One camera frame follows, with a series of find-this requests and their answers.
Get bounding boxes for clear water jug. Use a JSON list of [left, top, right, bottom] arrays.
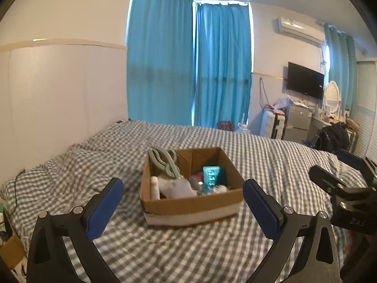
[[237, 115, 251, 134]]

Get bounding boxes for black cable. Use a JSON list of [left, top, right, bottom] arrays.
[[3, 168, 26, 225]]

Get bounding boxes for clear plastic bottle red label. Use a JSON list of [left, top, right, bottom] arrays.
[[188, 173, 205, 194]]

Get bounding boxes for small white tube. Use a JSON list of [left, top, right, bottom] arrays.
[[150, 176, 161, 200]]

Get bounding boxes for hanging wall cable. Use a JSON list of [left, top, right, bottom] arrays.
[[258, 77, 270, 107]]

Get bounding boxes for white vanity table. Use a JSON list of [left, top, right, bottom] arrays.
[[311, 112, 359, 142]]

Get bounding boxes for grey checkered blanket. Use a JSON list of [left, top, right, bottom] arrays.
[[0, 119, 369, 283]]

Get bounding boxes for white louvered wardrobe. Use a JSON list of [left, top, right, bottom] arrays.
[[353, 60, 377, 161]]

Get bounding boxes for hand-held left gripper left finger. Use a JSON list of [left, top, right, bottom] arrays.
[[27, 177, 124, 283]]

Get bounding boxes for white oval mirror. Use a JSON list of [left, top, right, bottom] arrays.
[[323, 80, 342, 115]]

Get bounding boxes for narrow blue curtain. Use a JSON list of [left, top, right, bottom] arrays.
[[193, 3, 254, 131]]

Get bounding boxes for black backpack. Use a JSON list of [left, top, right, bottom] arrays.
[[314, 122, 351, 154]]

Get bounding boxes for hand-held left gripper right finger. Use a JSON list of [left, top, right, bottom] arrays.
[[242, 178, 339, 283]]

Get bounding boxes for teal eyelet curtain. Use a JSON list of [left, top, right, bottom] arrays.
[[323, 24, 357, 116]]

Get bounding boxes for black wall television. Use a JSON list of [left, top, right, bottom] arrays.
[[286, 62, 324, 100]]

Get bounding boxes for clear plastic bag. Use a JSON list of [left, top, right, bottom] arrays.
[[274, 96, 291, 110]]

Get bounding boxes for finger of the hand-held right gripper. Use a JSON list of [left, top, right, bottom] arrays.
[[309, 165, 377, 204], [336, 149, 377, 187]]

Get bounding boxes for silver mini fridge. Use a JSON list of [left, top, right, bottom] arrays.
[[281, 104, 313, 142]]

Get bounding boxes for white suitcase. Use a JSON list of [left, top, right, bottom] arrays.
[[259, 110, 286, 140]]

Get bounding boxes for dark patterned bag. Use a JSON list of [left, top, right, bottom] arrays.
[[216, 120, 235, 132]]

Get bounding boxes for brown cardboard piece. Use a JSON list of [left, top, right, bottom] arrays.
[[0, 234, 26, 271]]

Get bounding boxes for brown cardboard box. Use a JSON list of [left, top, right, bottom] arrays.
[[139, 146, 246, 227]]

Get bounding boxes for white air conditioner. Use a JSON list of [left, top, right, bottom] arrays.
[[276, 17, 325, 45]]

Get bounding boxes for grey-green scissors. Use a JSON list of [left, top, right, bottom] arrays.
[[147, 147, 184, 180]]

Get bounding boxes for blue blister pack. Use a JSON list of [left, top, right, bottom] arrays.
[[202, 166, 227, 194]]

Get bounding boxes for wide blue curtain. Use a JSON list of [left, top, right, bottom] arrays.
[[126, 0, 195, 126]]

